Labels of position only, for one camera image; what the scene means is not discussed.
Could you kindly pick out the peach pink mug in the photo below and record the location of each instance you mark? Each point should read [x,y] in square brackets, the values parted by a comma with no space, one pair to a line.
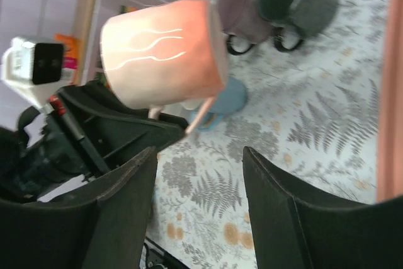
[166,54]

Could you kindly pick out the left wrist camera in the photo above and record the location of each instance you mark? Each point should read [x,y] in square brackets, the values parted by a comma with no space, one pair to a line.
[36,67]

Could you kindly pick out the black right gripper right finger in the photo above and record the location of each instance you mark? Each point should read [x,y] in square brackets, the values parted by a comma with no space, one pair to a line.
[297,225]

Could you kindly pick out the orange sponge box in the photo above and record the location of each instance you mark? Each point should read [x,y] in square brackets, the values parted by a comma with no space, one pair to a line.
[71,50]

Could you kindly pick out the purple ceramic mug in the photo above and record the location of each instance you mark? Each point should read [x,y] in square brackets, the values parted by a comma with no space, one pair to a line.
[240,18]

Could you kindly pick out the blue white gradient mug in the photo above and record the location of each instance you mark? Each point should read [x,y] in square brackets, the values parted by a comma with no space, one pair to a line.
[182,108]

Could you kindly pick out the terracotta pink tray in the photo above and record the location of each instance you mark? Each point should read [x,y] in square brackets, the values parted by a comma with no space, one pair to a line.
[389,157]

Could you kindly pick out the light blue mug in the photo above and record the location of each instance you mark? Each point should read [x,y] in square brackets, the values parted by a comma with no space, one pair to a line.
[231,100]

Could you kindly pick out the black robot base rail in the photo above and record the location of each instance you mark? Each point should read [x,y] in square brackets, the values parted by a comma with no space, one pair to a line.
[154,256]

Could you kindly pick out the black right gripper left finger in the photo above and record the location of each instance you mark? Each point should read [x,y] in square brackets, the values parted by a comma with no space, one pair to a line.
[99,225]

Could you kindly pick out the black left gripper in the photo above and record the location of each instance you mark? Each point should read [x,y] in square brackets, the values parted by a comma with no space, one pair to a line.
[91,132]

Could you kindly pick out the dark grey mug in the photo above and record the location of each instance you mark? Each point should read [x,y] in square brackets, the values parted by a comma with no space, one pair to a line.
[296,20]

